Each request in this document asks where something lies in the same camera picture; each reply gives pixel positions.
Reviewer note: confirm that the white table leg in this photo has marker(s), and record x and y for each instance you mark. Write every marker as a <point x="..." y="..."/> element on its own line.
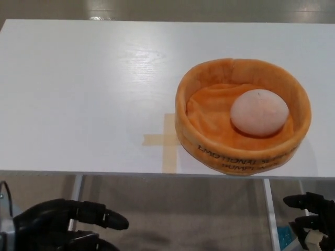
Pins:
<point x="303" y="187"/>
<point x="269" y="209"/>
<point x="76" y="188"/>

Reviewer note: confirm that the orange plush round basket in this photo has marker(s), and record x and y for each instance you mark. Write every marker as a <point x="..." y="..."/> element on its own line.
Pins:
<point x="204" y="123"/>

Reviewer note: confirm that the beige masking tape strip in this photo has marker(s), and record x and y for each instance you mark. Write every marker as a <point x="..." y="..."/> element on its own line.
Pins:
<point x="170" y="159"/>
<point x="157" y="139"/>

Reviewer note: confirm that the pink round plush toy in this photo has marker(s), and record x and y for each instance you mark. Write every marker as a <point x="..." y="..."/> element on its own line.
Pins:
<point x="259" y="112"/>

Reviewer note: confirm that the blue-grey metal bar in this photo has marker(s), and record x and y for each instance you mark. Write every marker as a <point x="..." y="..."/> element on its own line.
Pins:
<point x="3" y="206"/>

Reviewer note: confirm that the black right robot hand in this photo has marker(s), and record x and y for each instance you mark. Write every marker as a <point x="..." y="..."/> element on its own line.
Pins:
<point x="322" y="217"/>

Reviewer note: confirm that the teal dotted object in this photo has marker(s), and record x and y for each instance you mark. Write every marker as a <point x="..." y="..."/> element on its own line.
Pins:
<point x="284" y="235"/>

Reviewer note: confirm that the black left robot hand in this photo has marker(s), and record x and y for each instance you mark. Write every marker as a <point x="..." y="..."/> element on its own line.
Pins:
<point x="52" y="222"/>

